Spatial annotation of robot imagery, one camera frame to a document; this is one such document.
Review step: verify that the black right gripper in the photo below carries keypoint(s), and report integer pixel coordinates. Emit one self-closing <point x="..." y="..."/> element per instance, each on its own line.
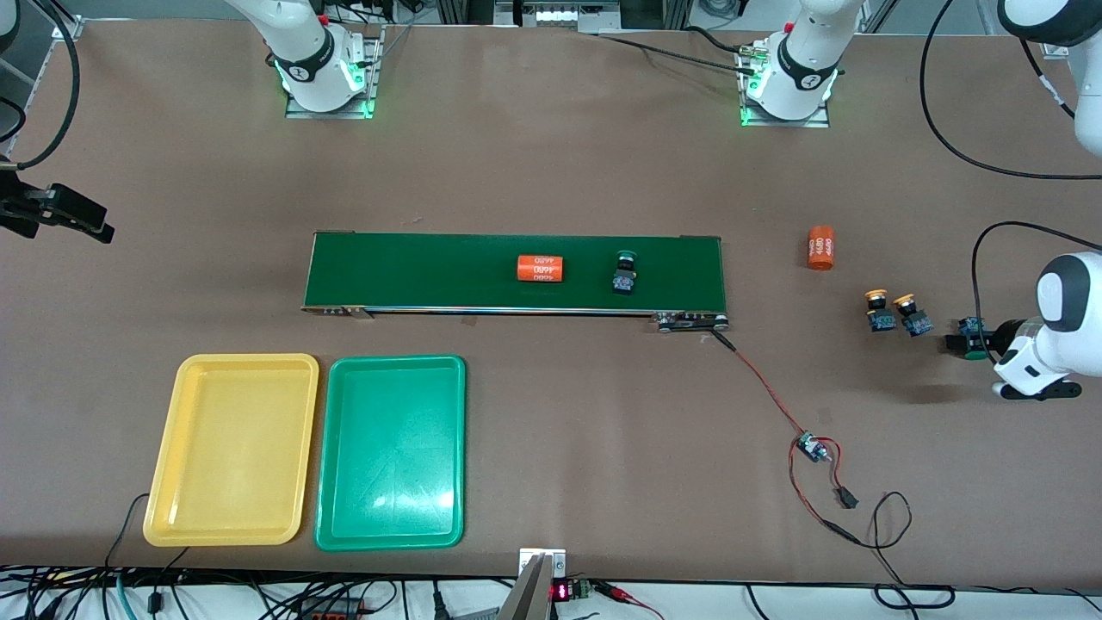
<point x="19" y="209"/>

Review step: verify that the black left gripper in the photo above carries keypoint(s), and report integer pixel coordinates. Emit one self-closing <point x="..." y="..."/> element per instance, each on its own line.
<point x="1004" y="337"/>

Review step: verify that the green push button switch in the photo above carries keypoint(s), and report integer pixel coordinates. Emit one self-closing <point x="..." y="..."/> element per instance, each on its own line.
<point x="975" y="349"/>
<point x="626" y="274"/>

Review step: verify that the yellow push button switch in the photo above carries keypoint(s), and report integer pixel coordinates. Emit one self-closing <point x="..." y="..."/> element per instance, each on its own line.
<point x="878" y="312"/>
<point x="913" y="317"/>

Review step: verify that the orange cylinder with white print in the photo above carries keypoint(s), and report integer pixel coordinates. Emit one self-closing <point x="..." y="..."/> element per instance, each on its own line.
<point x="540" y="269"/>
<point x="821" y="248"/>

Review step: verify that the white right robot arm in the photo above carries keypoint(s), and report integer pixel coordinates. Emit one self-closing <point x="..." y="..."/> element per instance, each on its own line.
<point x="301" y="52"/>

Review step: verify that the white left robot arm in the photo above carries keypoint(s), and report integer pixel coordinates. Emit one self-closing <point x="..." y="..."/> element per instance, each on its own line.
<point x="805" y="60"/>

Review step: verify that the small motor controller board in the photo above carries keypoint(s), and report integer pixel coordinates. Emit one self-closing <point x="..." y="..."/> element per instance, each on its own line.
<point x="811" y="448"/>

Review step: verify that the small black connector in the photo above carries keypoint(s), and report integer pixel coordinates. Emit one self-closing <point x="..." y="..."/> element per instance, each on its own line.
<point x="846" y="498"/>

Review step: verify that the black barrel power plug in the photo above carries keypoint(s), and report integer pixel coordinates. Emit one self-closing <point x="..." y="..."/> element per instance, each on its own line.
<point x="723" y="339"/>

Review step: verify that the yellow plastic tray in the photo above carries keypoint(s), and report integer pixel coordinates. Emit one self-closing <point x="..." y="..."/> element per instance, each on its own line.
<point x="228" y="448"/>

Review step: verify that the green belt conveyor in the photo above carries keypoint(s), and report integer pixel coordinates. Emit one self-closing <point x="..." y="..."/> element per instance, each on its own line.
<point x="430" y="275"/>

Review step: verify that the red alligator clip lead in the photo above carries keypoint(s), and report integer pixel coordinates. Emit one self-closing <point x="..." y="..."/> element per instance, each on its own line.
<point x="624" y="594"/>

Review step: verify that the green plastic tray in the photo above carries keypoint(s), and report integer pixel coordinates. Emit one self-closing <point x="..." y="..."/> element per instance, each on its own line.
<point x="392" y="456"/>

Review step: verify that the red LED display module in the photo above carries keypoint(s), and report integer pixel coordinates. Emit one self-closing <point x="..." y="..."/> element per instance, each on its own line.
<point x="564" y="592"/>

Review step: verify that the red and black power strip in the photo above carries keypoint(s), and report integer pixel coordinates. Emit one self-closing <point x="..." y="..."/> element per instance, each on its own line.
<point x="331" y="608"/>

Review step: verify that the background metal equipment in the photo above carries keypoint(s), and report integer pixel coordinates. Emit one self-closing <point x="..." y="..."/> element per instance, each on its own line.
<point x="560" y="13"/>

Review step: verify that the aluminium frame post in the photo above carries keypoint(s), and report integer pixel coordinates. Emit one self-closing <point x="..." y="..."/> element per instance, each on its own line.
<point x="1055" y="50"/>
<point x="65" y="26"/>

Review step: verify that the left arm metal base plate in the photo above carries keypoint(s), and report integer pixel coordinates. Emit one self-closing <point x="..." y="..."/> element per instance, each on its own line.
<point x="818" y="123"/>

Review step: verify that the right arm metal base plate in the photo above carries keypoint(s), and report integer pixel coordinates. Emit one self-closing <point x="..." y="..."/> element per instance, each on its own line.
<point x="297" y="112"/>

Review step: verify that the aluminium camera stand bracket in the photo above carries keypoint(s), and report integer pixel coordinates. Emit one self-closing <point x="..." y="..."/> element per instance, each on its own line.
<point x="534" y="585"/>

